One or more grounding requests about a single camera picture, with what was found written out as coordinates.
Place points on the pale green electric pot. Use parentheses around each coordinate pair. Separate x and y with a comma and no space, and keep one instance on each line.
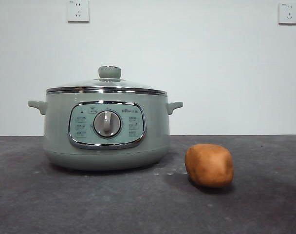
(58,129)

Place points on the glass lid with green knob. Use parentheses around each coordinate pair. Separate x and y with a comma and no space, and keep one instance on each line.
(109,72)

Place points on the brown potato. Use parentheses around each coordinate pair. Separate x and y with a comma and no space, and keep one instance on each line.
(209,165)

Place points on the white wall socket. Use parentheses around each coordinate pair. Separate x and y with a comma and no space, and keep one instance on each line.
(288,14)
(78,12)

